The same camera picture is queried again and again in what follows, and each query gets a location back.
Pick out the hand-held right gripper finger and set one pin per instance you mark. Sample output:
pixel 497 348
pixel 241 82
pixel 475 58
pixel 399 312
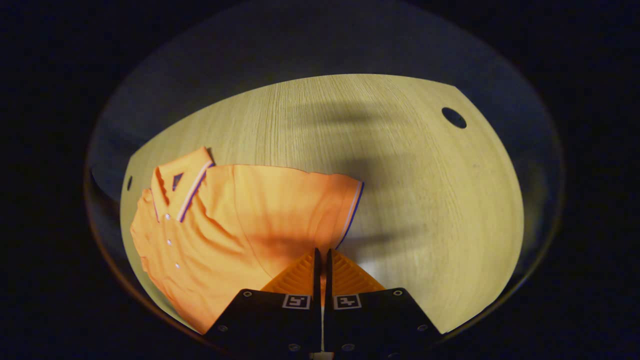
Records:
pixel 328 280
pixel 317 280

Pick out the orange T-shirt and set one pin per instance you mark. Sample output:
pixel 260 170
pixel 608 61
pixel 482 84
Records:
pixel 225 225

